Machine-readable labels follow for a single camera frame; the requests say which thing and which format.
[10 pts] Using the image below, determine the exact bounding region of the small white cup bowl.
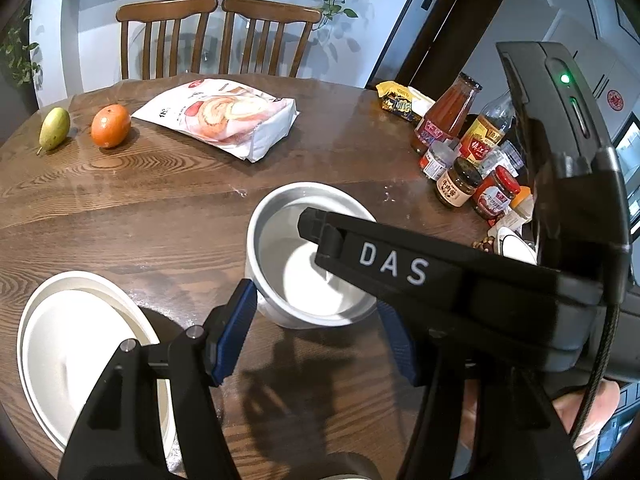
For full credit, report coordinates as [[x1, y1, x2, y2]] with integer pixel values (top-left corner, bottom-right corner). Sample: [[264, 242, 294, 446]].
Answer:
[[245, 182, 375, 330]]

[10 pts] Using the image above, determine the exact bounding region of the large speckled white bowl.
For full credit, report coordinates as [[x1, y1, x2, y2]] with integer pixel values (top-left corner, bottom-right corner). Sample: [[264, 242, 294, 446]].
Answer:
[[16, 271, 160, 451]]

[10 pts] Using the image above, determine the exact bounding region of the person's right hand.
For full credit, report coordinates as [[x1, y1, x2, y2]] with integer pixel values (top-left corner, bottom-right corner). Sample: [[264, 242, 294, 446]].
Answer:
[[459, 378, 622, 453]]

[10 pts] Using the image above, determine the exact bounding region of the wooden bead trivet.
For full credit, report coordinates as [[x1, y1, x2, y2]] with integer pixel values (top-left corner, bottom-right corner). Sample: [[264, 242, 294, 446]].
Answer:
[[472, 236, 499, 254]]

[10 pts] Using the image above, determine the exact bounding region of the white dish on trivet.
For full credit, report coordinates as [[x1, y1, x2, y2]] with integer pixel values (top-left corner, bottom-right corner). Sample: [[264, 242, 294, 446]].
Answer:
[[496, 226, 537, 266]]

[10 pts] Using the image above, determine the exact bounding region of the small orange fruit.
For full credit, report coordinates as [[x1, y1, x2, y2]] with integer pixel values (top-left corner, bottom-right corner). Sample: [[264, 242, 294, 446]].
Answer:
[[510, 185, 535, 219]]

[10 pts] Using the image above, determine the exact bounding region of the red-lid chili jar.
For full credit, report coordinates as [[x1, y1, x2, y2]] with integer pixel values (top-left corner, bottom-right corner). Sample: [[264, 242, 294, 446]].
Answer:
[[472, 165, 521, 220]]

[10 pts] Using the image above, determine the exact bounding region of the brown-lid sauce jar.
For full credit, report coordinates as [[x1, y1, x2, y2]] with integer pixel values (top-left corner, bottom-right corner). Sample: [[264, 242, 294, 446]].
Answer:
[[435, 157, 483, 208]]

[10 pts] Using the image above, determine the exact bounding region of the yellow-capped vinegar bottle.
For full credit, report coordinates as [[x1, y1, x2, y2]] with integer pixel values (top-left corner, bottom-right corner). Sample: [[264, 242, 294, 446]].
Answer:
[[459, 91, 515, 166]]

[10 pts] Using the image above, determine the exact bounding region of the small white-label jar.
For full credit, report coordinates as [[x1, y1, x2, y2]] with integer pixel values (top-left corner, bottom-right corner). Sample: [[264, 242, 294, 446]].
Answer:
[[419, 139, 459, 181]]

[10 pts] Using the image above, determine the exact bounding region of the red sauce bottle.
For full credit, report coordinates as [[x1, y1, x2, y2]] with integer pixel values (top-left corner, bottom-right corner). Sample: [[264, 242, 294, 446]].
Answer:
[[410, 72, 483, 155]]

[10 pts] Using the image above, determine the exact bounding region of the dark doorway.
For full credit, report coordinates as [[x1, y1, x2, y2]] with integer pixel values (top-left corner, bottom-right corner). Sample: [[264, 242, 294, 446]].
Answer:
[[367, 0, 503, 100]]

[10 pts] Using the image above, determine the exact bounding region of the white snack bag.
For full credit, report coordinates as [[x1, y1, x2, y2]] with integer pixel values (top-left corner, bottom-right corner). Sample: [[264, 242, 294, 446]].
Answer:
[[132, 78, 298, 162]]

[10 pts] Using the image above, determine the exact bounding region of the yellow snack packet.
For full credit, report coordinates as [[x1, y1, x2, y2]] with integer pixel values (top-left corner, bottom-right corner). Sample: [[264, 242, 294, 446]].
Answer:
[[375, 81, 423, 125]]

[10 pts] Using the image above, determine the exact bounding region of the orange mandarin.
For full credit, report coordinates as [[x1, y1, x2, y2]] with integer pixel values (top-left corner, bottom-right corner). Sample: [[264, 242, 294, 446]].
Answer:
[[90, 104, 131, 148]]

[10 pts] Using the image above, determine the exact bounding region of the green pear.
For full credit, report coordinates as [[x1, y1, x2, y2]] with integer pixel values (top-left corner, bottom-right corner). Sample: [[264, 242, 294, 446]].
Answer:
[[37, 106, 70, 155]]

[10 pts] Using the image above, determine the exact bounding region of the back wooden chair right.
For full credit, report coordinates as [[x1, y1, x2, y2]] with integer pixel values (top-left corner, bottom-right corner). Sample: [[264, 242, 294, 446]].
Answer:
[[218, 0, 322, 78]]

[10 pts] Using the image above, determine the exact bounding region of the wooden chair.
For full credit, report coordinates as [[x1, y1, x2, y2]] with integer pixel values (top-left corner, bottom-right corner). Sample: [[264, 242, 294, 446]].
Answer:
[[218, 0, 322, 78], [115, 0, 218, 80]]

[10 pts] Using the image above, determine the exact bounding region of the back wooden chair left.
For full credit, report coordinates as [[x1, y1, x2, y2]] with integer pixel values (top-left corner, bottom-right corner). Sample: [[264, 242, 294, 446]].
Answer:
[[115, 0, 218, 80]]

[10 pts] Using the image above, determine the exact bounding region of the hanging green plant left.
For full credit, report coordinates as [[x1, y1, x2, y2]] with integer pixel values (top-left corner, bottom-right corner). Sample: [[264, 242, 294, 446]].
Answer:
[[1, 6, 41, 87]]

